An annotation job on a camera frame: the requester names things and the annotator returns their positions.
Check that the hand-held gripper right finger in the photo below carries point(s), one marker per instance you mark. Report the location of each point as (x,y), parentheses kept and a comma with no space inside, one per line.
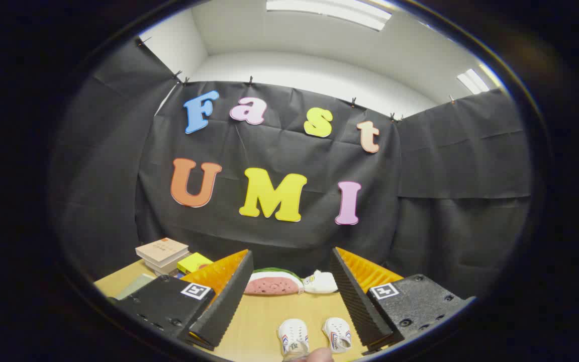
(357,301)

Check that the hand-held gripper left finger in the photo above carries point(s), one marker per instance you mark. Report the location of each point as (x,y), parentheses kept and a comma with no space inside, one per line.
(224,311)

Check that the white canvas shoe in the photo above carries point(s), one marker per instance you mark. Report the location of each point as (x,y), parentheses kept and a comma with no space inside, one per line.
(337,332)
(293,332)

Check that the green fabric storage box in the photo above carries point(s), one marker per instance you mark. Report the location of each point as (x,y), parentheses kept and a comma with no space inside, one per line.
(136,285)

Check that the white plush toy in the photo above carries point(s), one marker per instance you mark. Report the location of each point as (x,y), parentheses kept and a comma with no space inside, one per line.
(322,284)

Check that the watermelon slice plush toy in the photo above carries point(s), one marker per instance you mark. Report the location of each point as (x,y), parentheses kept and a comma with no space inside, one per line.
(272,284)

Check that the yellow book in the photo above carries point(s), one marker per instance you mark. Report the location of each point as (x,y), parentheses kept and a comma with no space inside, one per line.
(194,262)

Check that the ceiling light panel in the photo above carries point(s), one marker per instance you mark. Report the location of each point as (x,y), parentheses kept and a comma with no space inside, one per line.
(473,80)
(334,11)

